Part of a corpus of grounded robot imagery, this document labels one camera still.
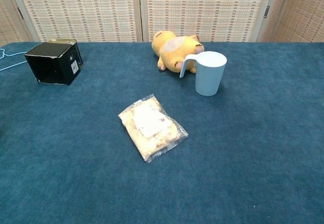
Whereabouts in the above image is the black open cardboard box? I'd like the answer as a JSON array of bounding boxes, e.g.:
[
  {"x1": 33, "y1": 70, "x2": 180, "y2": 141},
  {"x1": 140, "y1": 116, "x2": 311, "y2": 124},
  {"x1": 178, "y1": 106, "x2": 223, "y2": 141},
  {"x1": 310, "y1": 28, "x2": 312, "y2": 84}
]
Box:
[{"x1": 24, "y1": 42, "x2": 84, "y2": 86}]

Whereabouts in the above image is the clear plastic snack bag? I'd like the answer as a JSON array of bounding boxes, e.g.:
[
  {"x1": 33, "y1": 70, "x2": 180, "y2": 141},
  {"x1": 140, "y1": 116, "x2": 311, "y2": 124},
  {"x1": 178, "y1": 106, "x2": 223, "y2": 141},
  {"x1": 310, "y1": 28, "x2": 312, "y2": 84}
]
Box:
[{"x1": 118, "y1": 94, "x2": 189, "y2": 163}]

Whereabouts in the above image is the yellow plush toy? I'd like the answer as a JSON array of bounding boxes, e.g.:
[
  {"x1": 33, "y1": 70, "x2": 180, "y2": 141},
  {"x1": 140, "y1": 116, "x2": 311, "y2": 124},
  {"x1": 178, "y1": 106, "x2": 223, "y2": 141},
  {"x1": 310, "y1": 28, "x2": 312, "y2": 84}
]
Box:
[{"x1": 151, "y1": 30, "x2": 205, "y2": 74}]

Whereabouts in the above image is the woven bamboo screen panel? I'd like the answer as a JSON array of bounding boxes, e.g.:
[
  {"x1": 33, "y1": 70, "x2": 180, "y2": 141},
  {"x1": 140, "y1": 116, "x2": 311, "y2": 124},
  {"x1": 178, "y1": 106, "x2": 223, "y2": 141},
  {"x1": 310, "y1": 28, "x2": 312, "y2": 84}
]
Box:
[
  {"x1": 257, "y1": 0, "x2": 324, "y2": 43},
  {"x1": 0, "y1": 0, "x2": 34, "y2": 47},
  {"x1": 9, "y1": 0, "x2": 143, "y2": 43},
  {"x1": 139, "y1": 0, "x2": 279, "y2": 43}
]

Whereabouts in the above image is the dark blue table cloth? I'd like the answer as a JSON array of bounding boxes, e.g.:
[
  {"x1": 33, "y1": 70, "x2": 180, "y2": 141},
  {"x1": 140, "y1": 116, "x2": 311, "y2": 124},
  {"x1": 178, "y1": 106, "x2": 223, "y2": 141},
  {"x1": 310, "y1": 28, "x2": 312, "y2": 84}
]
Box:
[{"x1": 0, "y1": 41, "x2": 324, "y2": 224}]

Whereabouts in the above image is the light blue handled cup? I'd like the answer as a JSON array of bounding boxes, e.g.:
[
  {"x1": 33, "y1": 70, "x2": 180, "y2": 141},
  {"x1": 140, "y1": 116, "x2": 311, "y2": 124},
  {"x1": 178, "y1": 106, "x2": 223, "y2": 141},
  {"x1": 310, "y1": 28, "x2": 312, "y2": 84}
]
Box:
[{"x1": 179, "y1": 51, "x2": 227, "y2": 97}]

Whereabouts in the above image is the light blue wire hanger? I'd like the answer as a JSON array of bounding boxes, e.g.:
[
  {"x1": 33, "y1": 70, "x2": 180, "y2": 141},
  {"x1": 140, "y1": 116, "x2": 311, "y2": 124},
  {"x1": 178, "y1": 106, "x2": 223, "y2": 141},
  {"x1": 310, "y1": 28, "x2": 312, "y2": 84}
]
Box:
[{"x1": 0, "y1": 48, "x2": 27, "y2": 72}]

